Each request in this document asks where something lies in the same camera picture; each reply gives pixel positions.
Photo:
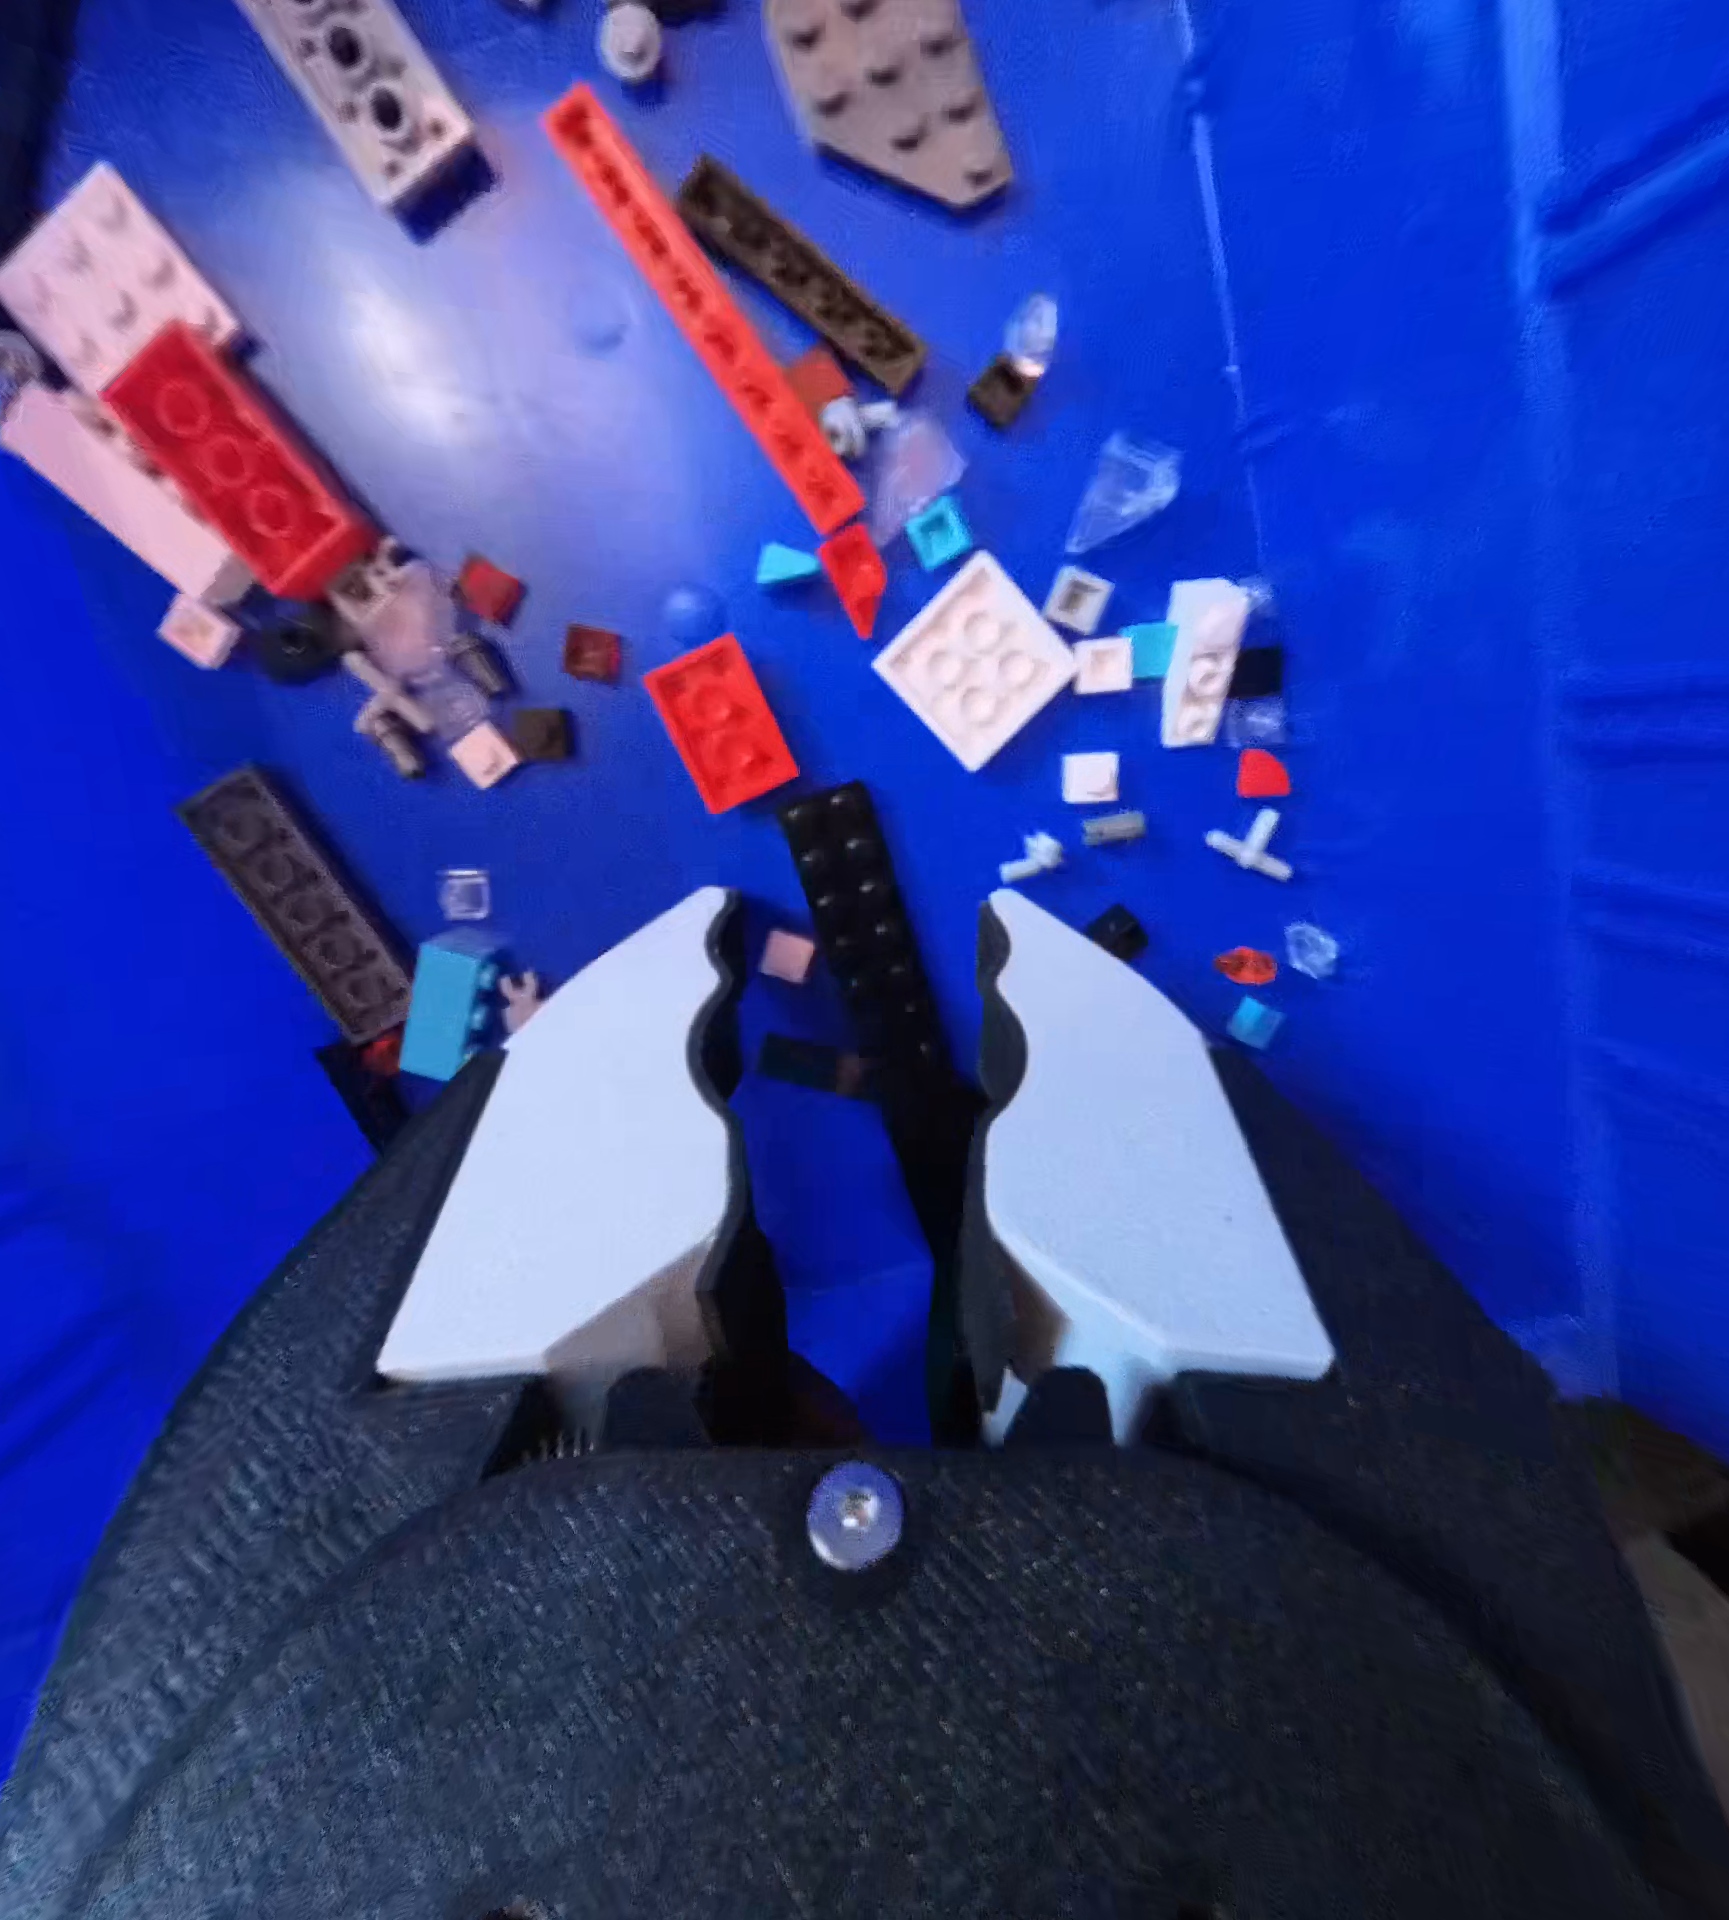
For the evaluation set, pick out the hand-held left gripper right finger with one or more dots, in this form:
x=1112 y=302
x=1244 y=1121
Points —
x=1150 y=1201

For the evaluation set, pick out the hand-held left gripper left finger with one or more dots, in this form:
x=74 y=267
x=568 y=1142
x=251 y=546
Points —
x=581 y=1201

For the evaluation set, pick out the large blue plastic bin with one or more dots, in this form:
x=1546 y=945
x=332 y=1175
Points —
x=1555 y=600

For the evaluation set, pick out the pile of loose lego pieces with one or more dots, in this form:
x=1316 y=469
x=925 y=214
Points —
x=235 y=450

